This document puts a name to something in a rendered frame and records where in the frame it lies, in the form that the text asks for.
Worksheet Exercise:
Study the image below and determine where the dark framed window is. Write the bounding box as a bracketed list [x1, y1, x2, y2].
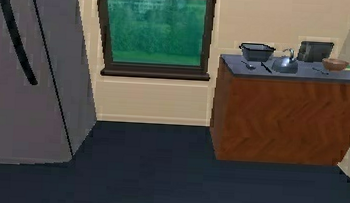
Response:
[89, 0, 218, 83]

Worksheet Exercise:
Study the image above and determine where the grey spoon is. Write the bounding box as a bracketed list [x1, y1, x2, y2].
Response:
[240, 60, 257, 71]

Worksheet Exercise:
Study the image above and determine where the black pan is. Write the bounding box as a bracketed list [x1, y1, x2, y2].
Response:
[237, 42, 277, 64]

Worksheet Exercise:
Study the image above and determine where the black knife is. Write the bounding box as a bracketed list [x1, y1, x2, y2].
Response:
[260, 61, 273, 75]

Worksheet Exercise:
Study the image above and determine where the brown counter with grey top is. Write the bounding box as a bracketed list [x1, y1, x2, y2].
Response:
[208, 52, 350, 168]

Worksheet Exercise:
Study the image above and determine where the grey kettle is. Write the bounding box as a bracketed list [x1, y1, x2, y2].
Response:
[271, 47, 301, 75]

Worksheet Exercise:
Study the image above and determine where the dark thin utensil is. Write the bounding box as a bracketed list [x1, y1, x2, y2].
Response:
[311, 67, 330, 77]

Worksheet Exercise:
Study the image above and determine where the grey fridge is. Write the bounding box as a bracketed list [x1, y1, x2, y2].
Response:
[0, 0, 104, 169]

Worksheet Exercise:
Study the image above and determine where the brown bowl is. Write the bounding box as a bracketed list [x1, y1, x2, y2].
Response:
[321, 57, 350, 73]

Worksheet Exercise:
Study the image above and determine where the black fridge handle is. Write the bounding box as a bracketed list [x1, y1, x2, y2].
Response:
[0, 0, 43, 86]

